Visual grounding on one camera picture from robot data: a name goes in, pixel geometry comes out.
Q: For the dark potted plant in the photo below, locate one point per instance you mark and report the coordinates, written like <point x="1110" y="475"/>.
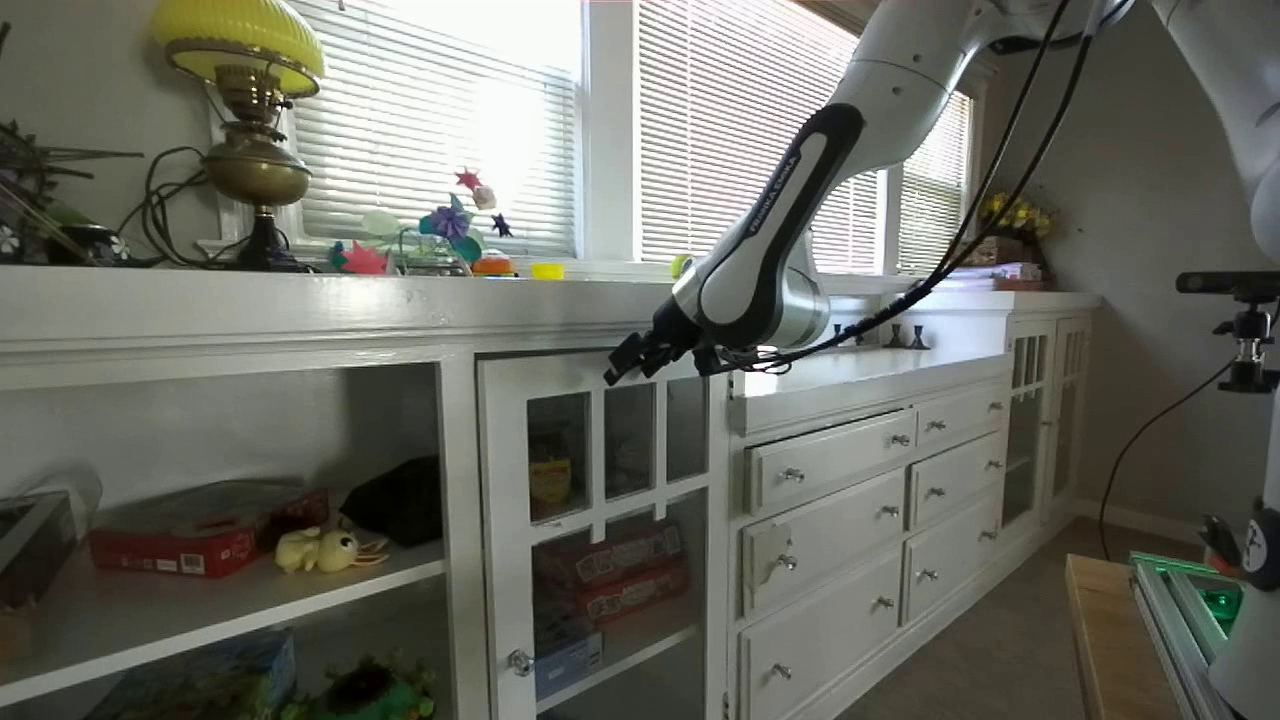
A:
<point x="70" y="235"/>

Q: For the orange lid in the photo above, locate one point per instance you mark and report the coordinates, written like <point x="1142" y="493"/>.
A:
<point x="492" y="266"/>

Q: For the stack of books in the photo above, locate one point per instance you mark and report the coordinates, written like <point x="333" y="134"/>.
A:
<point x="1000" y="275"/>

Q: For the stack of red boxes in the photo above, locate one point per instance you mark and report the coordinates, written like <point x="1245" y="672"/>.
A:
<point x="620" y="575"/>

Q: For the pair of black candlesticks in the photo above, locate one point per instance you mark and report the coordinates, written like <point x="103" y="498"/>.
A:
<point x="908" y="338"/>

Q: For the yellow packet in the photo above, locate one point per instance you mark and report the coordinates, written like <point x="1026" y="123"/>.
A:
<point x="549" y="485"/>

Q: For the yellow shade brass lamp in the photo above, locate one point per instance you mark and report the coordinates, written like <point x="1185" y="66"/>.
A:
<point x="255" y="170"/>

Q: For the white drawer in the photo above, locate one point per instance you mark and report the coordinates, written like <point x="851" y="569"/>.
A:
<point x="830" y="540"/>
<point x="960" y="478"/>
<point x="965" y="412"/>
<point x="840" y="455"/>
<point x="825" y="640"/>
<point x="955" y="555"/>

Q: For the yellow duck toy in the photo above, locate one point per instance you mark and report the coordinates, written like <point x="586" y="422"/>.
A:
<point x="320" y="550"/>

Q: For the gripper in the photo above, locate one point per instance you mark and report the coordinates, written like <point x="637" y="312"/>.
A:
<point x="673" y="328"/>

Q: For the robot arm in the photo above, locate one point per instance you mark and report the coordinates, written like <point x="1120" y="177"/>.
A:
<point x="900" y="80"/>

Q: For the glass pane cabinet door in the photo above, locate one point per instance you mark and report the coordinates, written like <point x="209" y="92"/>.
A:
<point x="600" y="500"/>

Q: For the green plush toy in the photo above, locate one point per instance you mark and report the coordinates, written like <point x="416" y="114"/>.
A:
<point x="370" y="695"/>

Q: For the white built-in cabinet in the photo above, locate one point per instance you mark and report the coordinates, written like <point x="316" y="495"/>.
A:
<point x="400" y="310"/>

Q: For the red game box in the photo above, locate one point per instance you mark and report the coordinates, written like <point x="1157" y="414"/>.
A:
<point x="190" y="535"/>

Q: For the paper flowers in glass vase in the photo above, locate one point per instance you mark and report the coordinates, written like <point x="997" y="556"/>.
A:
<point x="450" y="225"/>

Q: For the small blue box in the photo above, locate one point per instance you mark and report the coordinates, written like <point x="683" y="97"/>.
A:
<point x="568" y="665"/>

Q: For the black bag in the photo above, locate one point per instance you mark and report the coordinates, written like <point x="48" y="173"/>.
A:
<point x="400" y="500"/>

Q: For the yellow cup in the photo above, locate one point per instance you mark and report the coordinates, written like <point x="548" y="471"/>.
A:
<point x="547" y="270"/>

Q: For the silver door knob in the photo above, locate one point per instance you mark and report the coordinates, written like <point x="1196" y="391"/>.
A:
<point x="520" y="662"/>

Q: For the yellow flowers in pot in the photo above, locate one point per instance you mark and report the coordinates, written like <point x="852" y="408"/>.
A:
<point x="1018" y="220"/>

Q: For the window with white blinds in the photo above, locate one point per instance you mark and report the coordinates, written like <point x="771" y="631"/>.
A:
<point x="720" y="130"/>
<point x="935" y="190"/>
<point x="430" y="120"/>

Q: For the camera on mount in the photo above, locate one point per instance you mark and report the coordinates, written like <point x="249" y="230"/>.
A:
<point x="1245" y="330"/>

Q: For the narrow glass cabinet door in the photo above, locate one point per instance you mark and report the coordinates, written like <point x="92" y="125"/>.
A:
<point x="1070" y="400"/>
<point x="1025" y="430"/>

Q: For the dark box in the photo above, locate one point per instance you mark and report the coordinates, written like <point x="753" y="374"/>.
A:
<point x="30" y="550"/>

